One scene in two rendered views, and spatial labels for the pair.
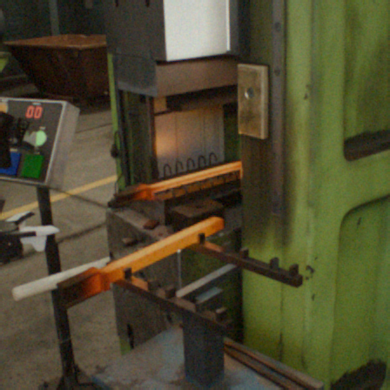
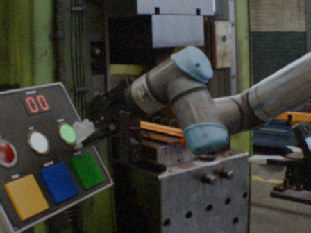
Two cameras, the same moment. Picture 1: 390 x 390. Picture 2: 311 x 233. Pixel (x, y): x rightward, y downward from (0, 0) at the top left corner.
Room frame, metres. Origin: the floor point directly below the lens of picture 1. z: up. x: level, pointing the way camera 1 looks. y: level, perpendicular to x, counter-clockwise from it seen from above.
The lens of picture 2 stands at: (1.70, 1.47, 1.29)
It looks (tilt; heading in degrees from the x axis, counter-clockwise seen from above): 9 degrees down; 269
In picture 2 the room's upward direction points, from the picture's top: 2 degrees counter-clockwise
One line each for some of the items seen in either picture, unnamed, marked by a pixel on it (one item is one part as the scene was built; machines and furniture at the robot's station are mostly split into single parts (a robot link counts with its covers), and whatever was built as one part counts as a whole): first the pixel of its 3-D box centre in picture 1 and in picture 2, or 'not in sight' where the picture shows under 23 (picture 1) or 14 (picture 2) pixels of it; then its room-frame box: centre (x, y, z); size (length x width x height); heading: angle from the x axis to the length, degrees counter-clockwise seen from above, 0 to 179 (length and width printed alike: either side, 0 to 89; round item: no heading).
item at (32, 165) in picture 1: (33, 166); (86, 171); (1.84, 0.50, 1.01); 0.07 x 0.05 x 0.07; 61
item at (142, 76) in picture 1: (198, 66); (138, 32); (1.71, -0.05, 1.32); 0.42 x 0.20 x 0.10; 126
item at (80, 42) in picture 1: (76, 70); not in sight; (8.70, 1.55, 0.42); 1.89 x 1.20 x 0.85; 47
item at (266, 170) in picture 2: (21, 225); (265, 168); (1.41, 0.43, 0.97); 0.09 x 0.03 x 0.06; 162
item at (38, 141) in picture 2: not in sight; (38, 142); (1.93, 0.56, 1.09); 0.05 x 0.03 x 0.04; 36
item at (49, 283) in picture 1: (74, 275); not in sight; (1.82, 0.40, 0.62); 0.44 x 0.05 x 0.05; 126
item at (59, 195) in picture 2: (10, 163); (57, 183); (1.89, 0.58, 1.01); 0.07 x 0.05 x 0.07; 61
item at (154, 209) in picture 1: (202, 185); (142, 139); (1.71, -0.05, 0.96); 0.42 x 0.20 x 0.09; 126
